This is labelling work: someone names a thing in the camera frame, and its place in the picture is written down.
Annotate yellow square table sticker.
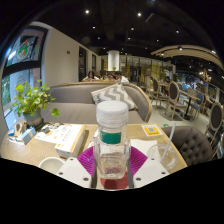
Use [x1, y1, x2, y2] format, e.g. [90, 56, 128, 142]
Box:
[141, 124, 163, 137]

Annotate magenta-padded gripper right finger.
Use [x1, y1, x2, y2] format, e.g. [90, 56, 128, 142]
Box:
[127, 146, 170, 190]

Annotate flat round red coaster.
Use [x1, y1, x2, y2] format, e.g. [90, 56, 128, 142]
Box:
[99, 173, 129, 190]

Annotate round window poster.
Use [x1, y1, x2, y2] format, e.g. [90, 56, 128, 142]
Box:
[6, 28, 46, 66]

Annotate grey chevron cushion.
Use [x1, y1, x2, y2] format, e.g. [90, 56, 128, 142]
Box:
[90, 83, 138, 111]

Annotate grey curved sofa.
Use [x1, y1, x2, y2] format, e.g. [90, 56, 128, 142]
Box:
[41, 81, 153, 125]

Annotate group of round-backed chairs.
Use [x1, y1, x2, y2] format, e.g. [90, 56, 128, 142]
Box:
[146, 74, 224, 158]

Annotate person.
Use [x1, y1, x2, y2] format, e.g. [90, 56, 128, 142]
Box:
[114, 70, 130, 84]
[104, 73, 116, 83]
[82, 70, 100, 82]

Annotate white and orange tissue box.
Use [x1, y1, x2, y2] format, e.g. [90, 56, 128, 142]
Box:
[54, 123, 87, 158]

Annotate spotted beige pouch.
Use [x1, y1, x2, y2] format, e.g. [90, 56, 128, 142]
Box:
[13, 119, 28, 137]

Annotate clear bottle with white cap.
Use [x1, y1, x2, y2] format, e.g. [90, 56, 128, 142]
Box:
[93, 100, 132, 181]

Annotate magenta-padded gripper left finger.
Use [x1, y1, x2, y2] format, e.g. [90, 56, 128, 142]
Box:
[55, 146, 98, 190]

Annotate clear plastic cup with straw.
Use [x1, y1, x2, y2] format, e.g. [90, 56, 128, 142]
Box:
[146, 122, 179, 172]

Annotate white paper napkin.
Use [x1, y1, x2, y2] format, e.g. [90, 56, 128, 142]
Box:
[129, 138, 158, 158]

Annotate blue tissue pack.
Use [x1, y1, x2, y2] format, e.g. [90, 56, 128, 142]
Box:
[7, 126, 37, 146]

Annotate grey tufted armchair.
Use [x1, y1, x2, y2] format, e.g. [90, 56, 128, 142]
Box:
[161, 125, 214, 167]

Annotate green potted plant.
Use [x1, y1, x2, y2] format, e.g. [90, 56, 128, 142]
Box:
[9, 79, 61, 129]

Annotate white printed leaflet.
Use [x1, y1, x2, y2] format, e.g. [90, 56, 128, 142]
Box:
[34, 123, 73, 144]

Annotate group of ceiling spotlights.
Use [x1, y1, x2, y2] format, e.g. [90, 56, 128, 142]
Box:
[83, 8, 188, 51]

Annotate white printed paper slip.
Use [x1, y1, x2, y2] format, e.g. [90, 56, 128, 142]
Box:
[87, 129, 100, 149]

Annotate white round pillar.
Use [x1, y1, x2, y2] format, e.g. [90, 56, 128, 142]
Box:
[107, 49, 120, 72]

